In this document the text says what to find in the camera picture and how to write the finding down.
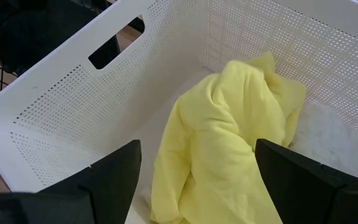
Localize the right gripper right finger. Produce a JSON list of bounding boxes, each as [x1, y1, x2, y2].
[[255, 139, 358, 224]]

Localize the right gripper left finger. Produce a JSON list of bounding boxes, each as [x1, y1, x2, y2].
[[39, 139, 142, 224]]

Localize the large white patterned shirt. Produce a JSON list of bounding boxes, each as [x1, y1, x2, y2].
[[126, 101, 358, 224]]

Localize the yellow cloth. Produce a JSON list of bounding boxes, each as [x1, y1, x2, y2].
[[149, 51, 308, 224]]

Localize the black wire basket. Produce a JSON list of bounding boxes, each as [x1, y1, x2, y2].
[[0, 0, 121, 106]]

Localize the black cloth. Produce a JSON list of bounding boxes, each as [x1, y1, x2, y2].
[[0, 0, 121, 75]]

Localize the white perforated plastic bin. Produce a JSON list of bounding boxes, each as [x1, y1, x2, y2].
[[0, 0, 358, 224]]

